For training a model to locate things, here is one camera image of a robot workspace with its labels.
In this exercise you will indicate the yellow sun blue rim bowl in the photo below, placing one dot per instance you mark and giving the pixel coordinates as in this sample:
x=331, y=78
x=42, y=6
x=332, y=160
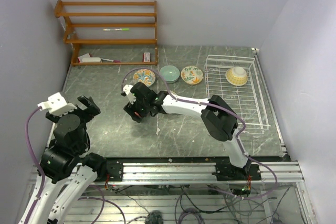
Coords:
x=236, y=76

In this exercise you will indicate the green white pen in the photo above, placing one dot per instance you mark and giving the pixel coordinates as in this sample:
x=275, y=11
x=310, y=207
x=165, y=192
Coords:
x=116, y=29

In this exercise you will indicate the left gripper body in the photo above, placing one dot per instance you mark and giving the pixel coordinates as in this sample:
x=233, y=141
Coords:
x=83, y=115

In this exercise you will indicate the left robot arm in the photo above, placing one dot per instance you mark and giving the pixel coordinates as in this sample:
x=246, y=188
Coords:
x=65, y=168

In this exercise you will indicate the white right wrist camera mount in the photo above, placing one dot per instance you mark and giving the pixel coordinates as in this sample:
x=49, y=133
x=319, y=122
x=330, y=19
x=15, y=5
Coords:
x=126, y=92

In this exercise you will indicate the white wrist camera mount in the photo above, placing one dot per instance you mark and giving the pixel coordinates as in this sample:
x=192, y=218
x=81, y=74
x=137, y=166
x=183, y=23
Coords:
x=57, y=105
x=126, y=92

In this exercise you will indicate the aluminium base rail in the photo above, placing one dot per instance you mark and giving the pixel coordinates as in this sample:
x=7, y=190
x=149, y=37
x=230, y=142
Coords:
x=201, y=173

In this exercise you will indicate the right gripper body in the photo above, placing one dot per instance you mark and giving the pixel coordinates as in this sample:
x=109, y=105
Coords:
x=145, y=104

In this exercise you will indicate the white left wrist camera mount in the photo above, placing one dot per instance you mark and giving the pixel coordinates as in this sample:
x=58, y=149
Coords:
x=57, y=105

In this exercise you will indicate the pink white pen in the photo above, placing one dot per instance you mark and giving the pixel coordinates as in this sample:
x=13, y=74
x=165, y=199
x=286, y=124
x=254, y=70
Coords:
x=110, y=60

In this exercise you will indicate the white wire dish rack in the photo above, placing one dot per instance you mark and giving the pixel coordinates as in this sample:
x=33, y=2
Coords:
x=246, y=100

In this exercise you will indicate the blue orange floral bowl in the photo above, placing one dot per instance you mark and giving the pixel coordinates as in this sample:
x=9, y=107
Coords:
x=144, y=76

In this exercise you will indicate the white case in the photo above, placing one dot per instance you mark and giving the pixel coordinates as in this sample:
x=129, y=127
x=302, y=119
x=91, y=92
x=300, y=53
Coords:
x=91, y=60

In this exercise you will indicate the wooden shelf rack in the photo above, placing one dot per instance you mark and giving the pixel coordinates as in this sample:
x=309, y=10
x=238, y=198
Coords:
x=70, y=36

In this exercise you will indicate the light teal bowl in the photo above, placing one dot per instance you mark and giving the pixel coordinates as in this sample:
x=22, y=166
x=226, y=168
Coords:
x=170, y=73

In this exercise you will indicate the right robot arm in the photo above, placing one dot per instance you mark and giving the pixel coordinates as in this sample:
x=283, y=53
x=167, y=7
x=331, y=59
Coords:
x=219, y=119

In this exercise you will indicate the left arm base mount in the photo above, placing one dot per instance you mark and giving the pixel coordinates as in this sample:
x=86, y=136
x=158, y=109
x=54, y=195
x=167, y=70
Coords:
x=114, y=169

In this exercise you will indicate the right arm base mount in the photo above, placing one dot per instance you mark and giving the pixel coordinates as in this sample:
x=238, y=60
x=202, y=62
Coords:
x=228, y=172

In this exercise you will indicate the red white small box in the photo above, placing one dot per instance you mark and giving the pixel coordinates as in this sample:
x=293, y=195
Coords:
x=82, y=57

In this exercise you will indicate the red white card box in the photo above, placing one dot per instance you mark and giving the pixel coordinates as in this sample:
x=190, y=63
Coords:
x=146, y=57

